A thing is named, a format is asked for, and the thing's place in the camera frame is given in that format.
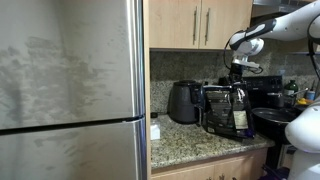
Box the white small box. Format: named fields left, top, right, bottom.
left=150, top=122, right=161, bottom=140

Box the black air fryer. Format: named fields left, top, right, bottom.
left=168, top=80, right=204, bottom=124

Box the wooden upper cabinet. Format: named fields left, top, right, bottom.
left=149, top=0, right=253, bottom=50

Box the black stove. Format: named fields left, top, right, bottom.
left=244, top=76, right=295, bottom=168

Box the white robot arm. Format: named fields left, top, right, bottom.
left=228, top=0, right=320, bottom=81

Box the green glass bottle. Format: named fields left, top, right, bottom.
left=284, top=80, right=298, bottom=96

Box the black whey protein bag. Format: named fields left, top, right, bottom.
left=202, top=83, right=255, bottom=141

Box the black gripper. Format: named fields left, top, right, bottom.
left=229, top=63, right=243, bottom=83

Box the black pot on stove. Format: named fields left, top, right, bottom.
left=267, top=92, right=284, bottom=108

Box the stainless steel refrigerator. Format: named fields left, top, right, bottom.
left=0, top=0, right=147, bottom=180

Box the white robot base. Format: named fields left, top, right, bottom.
left=285, top=99, right=320, bottom=180

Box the black frying pan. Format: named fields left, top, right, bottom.
left=252, top=108, right=295, bottom=144

